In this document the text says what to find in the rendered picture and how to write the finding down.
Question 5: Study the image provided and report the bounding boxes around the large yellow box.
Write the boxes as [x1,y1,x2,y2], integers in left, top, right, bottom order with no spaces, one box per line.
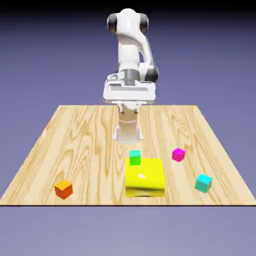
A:
[124,157,166,198]

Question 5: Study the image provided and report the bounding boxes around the small green cube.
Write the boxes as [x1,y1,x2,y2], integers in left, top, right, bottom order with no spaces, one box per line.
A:
[129,150,142,166]

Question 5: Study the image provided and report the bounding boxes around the small cyan cube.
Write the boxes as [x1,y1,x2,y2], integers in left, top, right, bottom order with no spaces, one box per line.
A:
[194,173,213,194]

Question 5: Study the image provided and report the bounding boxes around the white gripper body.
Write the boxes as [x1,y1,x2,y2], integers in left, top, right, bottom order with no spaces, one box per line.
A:
[102,79,157,105]

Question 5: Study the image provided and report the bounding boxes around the small magenta cube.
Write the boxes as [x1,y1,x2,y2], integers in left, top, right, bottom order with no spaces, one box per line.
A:
[171,147,186,163]

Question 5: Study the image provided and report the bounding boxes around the small orange cube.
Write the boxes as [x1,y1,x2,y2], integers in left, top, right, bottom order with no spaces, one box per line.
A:
[54,179,74,200]

